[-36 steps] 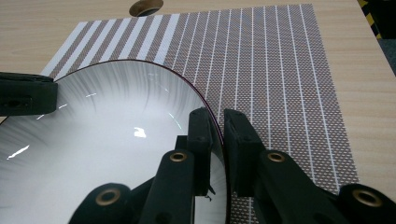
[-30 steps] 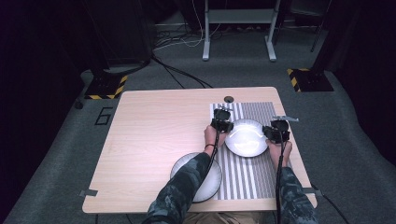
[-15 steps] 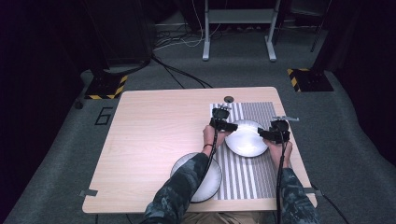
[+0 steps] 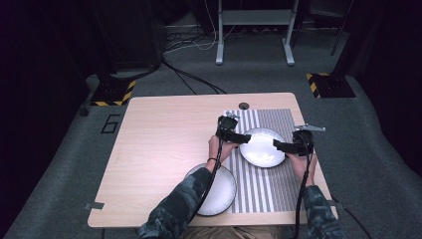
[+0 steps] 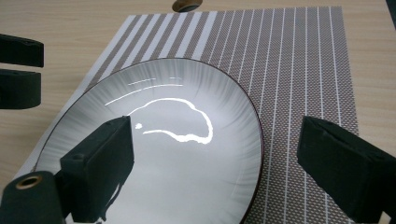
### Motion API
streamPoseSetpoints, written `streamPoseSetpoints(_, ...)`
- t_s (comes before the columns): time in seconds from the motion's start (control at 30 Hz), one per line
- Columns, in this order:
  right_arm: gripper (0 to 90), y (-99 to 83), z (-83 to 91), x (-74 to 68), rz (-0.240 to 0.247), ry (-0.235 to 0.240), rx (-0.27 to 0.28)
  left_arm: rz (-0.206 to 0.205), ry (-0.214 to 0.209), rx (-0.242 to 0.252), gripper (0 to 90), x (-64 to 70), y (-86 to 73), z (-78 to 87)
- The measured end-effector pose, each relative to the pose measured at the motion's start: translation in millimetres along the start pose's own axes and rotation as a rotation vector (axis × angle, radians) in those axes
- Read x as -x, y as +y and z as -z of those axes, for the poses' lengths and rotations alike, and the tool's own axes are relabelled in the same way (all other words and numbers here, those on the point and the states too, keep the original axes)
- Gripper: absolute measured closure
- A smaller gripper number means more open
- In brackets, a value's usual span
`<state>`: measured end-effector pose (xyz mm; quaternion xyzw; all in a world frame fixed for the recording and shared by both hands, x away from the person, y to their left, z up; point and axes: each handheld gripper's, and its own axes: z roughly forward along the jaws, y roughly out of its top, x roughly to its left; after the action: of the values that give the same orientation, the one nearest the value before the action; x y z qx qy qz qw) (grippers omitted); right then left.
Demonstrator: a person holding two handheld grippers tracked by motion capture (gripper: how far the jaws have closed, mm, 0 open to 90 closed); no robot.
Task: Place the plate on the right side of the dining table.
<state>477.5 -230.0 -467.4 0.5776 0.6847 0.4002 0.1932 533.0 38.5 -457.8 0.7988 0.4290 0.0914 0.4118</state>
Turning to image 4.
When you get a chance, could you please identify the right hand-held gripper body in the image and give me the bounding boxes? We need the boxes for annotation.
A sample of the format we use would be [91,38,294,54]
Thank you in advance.
[292,122,326,157]

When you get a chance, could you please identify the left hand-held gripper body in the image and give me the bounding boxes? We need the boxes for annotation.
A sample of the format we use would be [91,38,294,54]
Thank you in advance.
[216,112,241,143]

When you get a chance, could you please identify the white round plate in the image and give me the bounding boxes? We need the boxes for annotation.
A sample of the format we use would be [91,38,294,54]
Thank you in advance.
[239,126,288,169]
[183,162,238,217]

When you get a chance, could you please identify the person's left hand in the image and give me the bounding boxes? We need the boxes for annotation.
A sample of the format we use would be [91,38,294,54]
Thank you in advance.
[207,134,239,164]

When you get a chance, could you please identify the person's right hand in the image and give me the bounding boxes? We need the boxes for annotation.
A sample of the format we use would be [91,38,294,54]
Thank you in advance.
[285,152,318,188]

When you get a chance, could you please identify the grey white striped placemat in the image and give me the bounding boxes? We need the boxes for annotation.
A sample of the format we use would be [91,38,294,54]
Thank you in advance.
[222,108,309,214]

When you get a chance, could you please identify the black stand base yellow stripes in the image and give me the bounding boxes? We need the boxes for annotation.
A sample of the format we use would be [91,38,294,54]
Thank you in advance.
[90,77,137,108]
[305,72,356,100]

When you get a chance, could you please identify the black cabinet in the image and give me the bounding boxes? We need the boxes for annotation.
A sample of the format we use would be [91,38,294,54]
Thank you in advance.
[89,0,167,76]

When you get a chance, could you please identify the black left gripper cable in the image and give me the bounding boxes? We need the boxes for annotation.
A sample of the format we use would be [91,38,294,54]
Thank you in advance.
[188,140,224,224]

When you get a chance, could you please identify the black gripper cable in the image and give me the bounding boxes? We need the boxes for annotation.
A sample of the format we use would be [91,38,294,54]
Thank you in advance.
[188,140,224,224]
[293,153,314,239]

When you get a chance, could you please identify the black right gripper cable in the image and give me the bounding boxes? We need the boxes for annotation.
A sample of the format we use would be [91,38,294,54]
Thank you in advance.
[293,153,314,239]

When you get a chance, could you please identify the white floor cable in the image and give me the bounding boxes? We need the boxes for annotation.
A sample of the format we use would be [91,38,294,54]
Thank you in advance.
[163,0,221,55]

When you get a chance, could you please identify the thin black floor cable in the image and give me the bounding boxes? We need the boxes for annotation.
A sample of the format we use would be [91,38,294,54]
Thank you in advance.
[330,194,374,239]

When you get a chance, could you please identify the white metal desk frame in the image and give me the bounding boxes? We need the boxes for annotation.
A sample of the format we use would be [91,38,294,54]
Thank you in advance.
[215,0,297,67]

